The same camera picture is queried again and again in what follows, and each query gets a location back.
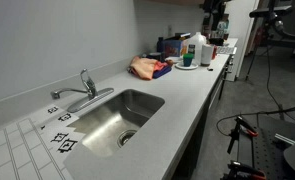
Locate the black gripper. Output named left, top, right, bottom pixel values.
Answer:
left=202, top=0, right=229, bottom=31

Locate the chrome sink faucet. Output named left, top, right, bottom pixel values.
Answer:
left=50, top=68, right=115, bottom=114

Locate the colourful cardboard box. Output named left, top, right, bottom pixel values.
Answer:
left=216, top=13, right=230, bottom=39

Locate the red can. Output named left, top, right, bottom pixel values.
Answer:
left=212, top=44, right=219, bottom=60

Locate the white patterned tray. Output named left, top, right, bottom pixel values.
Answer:
left=216, top=45, right=237, bottom=56

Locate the white paper towel roll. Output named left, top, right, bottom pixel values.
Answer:
left=200, top=43, right=215, bottom=67

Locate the green cup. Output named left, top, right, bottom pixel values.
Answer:
left=182, top=53, right=195, bottom=68

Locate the blue cardboard box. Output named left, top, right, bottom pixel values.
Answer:
left=162, top=39, right=183, bottom=59

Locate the white plate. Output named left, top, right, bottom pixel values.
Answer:
left=174, top=61, right=200, bottom=71

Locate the small white dish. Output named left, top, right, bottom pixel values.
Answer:
left=165, top=55, right=183, bottom=64

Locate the dark blue bottle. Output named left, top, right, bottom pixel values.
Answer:
left=156, top=36, right=165, bottom=53

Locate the black tape roll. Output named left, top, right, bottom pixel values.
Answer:
left=148, top=51, right=163, bottom=62

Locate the red cloth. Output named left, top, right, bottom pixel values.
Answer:
left=153, top=60, right=168, bottom=73

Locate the dark blue cloth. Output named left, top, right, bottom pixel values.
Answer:
left=152, top=64, right=173, bottom=80

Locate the orange cloth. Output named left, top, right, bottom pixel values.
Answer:
left=129, top=55, right=159, bottom=81

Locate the black orange bar clamp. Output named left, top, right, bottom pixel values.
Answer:
left=221, top=160, right=267, bottom=180
left=226, top=115, right=260, bottom=155

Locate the counter base cabinet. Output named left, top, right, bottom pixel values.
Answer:
left=171, top=54, right=236, bottom=180

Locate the stainless steel sink basin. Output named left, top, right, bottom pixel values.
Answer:
left=66, top=88, right=166, bottom=158

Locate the black perforated breadboard table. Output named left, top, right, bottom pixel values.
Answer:
left=236, top=114, right=295, bottom=180

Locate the white calibration paper sheet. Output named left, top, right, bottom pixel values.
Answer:
left=0, top=103, right=87, bottom=180

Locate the wooden wall shelf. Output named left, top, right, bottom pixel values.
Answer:
left=146, top=0, right=206, bottom=6

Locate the wall power outlet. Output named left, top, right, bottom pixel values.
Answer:
left=166, top=24, right=174, bottom=38

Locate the black stereo camera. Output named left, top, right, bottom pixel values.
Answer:
left=249, top=5, right=293, bottom=18

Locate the black camera tripod stand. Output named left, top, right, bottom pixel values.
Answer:
left=245, top=14, right=295, bottom=81

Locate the thin black floor cable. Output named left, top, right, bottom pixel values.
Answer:
left=215, top=102, right=295, bottom=138

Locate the silver aluminium bracket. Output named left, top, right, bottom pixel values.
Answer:
left=274, top=133, right=295, bottom=146

